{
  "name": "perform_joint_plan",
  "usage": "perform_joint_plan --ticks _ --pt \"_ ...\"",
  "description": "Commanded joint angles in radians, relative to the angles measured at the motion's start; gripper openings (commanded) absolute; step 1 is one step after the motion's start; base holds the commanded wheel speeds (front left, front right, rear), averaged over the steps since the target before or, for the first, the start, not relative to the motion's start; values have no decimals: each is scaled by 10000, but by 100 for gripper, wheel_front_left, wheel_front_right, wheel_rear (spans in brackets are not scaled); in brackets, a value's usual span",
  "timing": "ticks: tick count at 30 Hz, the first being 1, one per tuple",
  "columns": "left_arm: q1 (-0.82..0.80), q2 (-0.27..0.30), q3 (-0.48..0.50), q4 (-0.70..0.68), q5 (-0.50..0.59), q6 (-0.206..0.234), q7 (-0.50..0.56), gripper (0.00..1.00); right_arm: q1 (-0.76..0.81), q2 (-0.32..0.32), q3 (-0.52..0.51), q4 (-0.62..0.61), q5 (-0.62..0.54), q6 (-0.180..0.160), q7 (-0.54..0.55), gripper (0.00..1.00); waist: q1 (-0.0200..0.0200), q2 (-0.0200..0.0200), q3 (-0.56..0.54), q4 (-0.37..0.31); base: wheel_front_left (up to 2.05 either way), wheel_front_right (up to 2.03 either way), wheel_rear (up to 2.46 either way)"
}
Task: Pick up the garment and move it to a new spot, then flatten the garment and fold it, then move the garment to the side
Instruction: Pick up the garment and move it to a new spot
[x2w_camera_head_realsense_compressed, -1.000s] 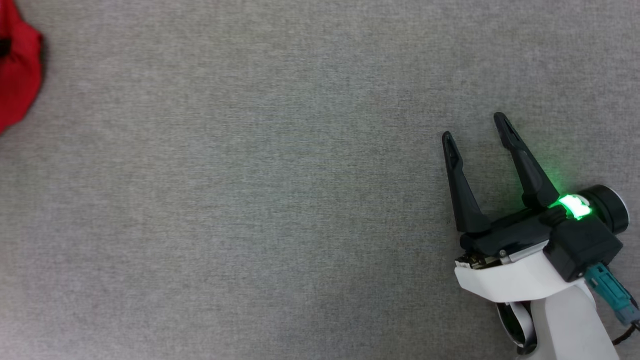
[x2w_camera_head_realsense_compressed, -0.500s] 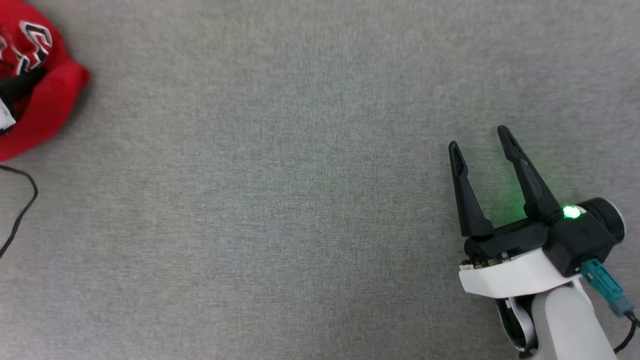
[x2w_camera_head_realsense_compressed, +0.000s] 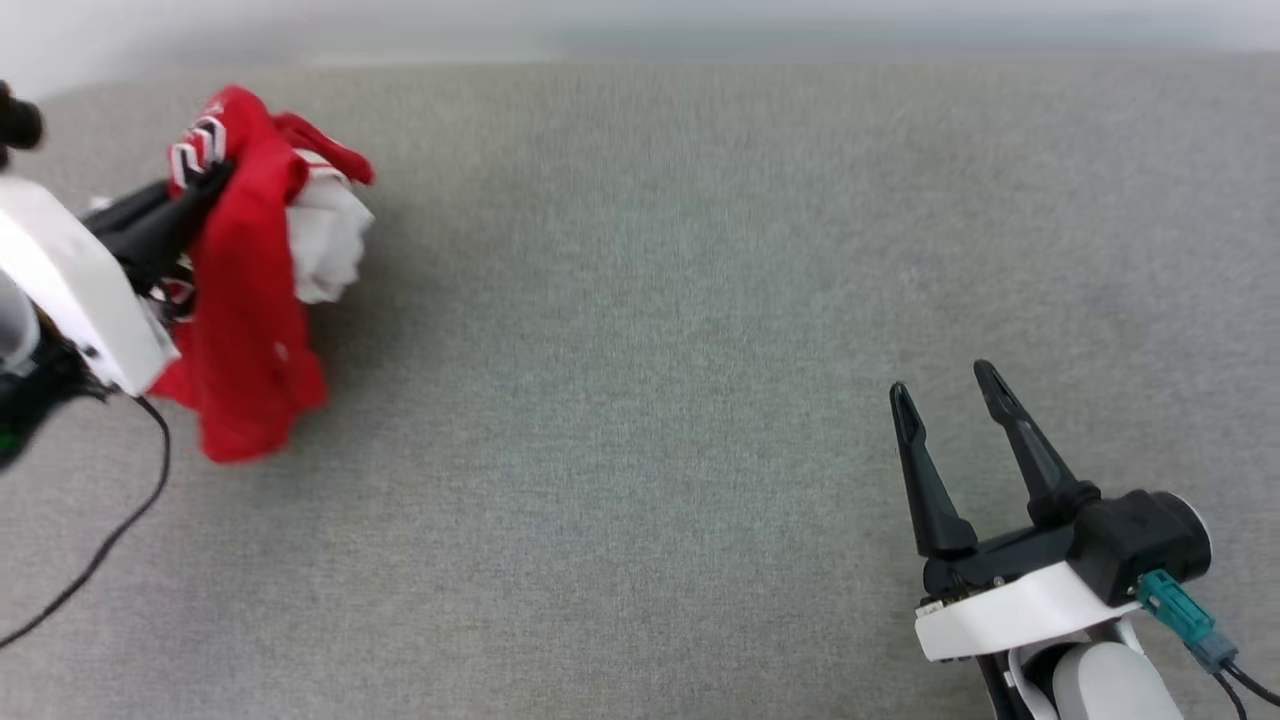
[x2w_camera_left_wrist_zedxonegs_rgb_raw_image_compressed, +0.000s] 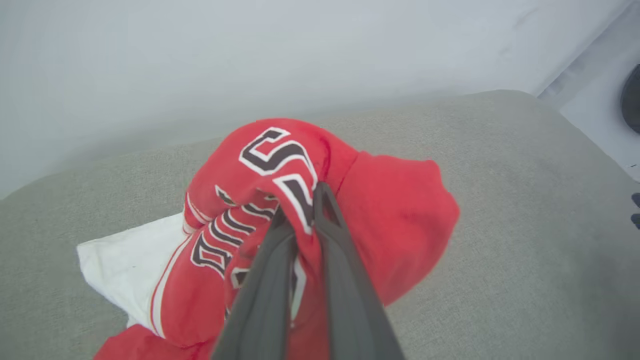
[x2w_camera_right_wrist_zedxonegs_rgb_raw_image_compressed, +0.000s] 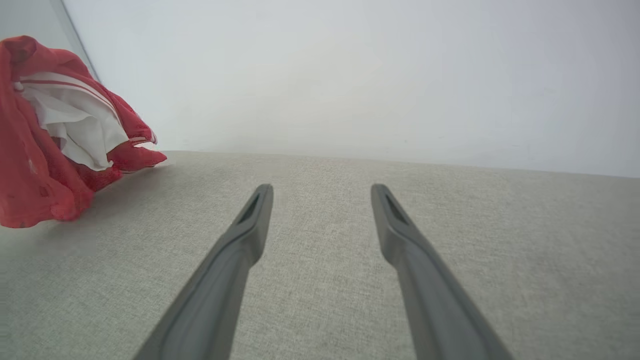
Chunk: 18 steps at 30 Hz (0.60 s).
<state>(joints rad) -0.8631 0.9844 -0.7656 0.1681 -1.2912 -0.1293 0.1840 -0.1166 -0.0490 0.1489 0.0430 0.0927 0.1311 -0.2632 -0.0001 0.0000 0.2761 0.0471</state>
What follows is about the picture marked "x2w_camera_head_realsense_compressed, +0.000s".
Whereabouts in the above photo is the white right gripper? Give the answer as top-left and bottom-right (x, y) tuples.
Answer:
(888, 359), (1143, 663)

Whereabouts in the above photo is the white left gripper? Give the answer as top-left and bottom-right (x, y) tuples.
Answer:
(0, 160), (237, 398)

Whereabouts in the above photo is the red and white garment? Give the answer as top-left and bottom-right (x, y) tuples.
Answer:
(148, 85), (377, 464)

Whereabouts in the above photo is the teal right camera connector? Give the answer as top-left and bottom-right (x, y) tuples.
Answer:
(1137, 569), (1240, 674)

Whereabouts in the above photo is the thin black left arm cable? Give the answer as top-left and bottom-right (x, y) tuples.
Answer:
(0, 393), (173, 649)

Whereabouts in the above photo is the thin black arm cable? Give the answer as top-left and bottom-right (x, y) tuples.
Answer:
(1210, 660), (1280, 720)
(0, 393), (173, 649)

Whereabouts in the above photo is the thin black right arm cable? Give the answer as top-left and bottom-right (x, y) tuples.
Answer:
(1210, 660), (1280, 720)

